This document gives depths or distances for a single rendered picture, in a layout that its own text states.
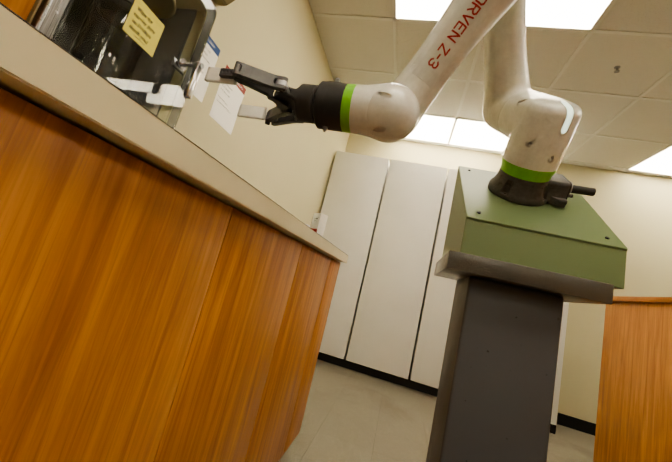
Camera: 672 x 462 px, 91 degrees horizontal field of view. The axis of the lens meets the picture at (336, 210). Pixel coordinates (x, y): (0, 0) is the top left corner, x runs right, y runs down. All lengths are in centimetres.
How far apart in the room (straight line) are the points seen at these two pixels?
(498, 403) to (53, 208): 84
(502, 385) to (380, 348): 264
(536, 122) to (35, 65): 86
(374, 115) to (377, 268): 289
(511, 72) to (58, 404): 105
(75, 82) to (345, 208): 332
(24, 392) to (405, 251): 320
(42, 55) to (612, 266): 95
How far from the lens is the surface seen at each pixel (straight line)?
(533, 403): 90
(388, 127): 62
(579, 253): 89
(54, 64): 35
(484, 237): 82
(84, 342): 48
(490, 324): 86
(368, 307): 344
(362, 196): 358
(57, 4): 72
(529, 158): 93
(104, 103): 38
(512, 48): 101
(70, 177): 40
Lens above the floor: 82
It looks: 11 degrees up
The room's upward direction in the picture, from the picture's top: 14 degrees clockwise
